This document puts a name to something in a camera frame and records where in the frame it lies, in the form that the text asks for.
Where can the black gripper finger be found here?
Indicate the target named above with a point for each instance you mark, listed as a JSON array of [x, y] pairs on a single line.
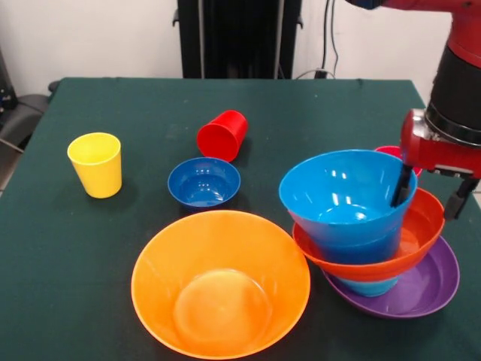
[[402, 188], [459, 199]]

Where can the red cup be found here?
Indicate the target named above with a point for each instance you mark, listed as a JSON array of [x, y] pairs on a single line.
[[219, 143]]

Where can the pink-red cup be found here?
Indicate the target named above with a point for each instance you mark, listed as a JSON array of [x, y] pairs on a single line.
[[391, 151]]

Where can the black chair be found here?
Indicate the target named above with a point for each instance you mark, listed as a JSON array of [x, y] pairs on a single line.
[[20, 116]]

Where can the large orange bowl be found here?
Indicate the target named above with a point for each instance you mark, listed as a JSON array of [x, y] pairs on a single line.
[[221, 263]]

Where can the black table clamp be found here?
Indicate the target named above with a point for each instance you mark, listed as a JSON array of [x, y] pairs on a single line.
[[53, 86]]

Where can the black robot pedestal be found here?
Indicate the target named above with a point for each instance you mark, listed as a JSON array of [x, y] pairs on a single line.
[[233, 37]]

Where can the dark green tablecloth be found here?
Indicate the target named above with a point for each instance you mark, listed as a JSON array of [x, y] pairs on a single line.
[[94, 319]]

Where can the small dark blue bowl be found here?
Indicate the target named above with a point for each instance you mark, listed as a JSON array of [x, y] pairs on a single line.
[[203, 184]]

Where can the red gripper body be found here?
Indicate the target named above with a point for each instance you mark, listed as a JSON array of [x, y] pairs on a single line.
[[443, 154]]

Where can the shallow purple bowl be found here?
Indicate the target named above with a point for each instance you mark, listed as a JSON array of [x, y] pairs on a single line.
[[432, 282]]

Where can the shallow red-orange bowl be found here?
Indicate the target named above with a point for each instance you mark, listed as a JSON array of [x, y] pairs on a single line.
[[424, 225]]

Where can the large blue bowl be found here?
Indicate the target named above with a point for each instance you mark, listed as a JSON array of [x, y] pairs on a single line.
[[338, 195]]

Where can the yellow cup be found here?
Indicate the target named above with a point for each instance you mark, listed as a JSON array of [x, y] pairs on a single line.
[[97, 173]]

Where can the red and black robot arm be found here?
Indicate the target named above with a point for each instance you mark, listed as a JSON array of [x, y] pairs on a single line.
[[458, 82]]

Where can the straight-walled teal blue bowl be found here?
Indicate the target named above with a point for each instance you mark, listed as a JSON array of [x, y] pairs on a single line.
[[357, 253]]

